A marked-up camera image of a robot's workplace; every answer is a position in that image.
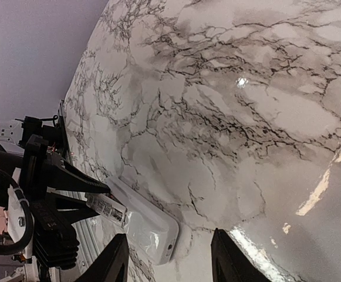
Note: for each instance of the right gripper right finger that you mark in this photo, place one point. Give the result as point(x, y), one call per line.
point(229, 263)

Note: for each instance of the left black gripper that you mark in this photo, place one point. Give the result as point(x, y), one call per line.
point(44, 165)

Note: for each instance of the white battery compartment cover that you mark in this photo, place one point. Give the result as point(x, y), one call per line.
point(107, 207)

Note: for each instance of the front aluminium rail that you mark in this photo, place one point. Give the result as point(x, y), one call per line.
point(88, 250)

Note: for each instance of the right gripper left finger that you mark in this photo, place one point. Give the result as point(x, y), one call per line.
point(112, 264)

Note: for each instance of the white remote control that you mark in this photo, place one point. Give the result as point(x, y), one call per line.
point(149, 228)

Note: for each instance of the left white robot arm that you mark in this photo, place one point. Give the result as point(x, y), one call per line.
point(10, 132)

